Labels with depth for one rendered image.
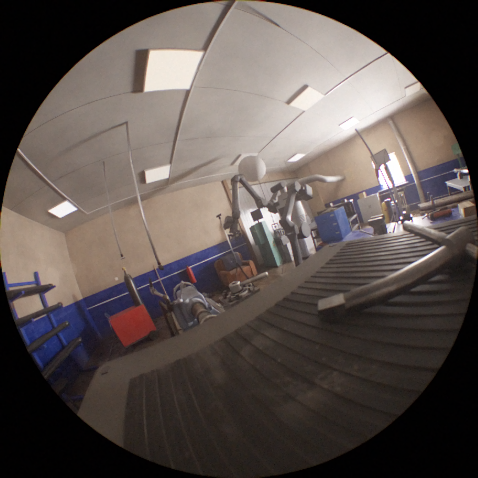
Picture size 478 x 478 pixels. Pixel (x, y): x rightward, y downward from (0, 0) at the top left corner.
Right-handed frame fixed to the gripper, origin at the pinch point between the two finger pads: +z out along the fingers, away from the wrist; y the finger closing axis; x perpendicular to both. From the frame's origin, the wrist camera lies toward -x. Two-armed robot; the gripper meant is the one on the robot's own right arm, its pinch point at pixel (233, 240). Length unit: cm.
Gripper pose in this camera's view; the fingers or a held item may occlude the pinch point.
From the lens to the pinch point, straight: 145.1
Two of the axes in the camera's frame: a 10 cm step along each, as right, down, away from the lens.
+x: 8.7, 1.9, 4.7
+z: -0.8, 9.7, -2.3
